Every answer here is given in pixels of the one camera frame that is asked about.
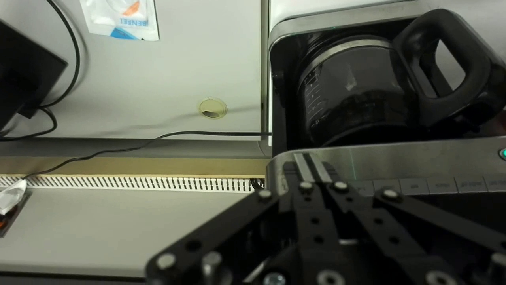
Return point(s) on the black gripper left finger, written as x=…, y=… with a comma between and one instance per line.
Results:
x=230, y=237

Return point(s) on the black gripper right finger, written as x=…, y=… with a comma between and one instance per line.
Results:
x=400, y=237

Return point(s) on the black steel coffee maker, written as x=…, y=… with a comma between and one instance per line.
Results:
x=420, y=158

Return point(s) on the cream baseboard vent grille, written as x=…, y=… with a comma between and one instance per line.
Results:
x=131, y=182

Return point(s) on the blue white wipes packet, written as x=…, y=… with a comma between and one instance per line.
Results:
x=120, y=20

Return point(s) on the black monitor stand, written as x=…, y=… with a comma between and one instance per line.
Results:
x=25, y=72

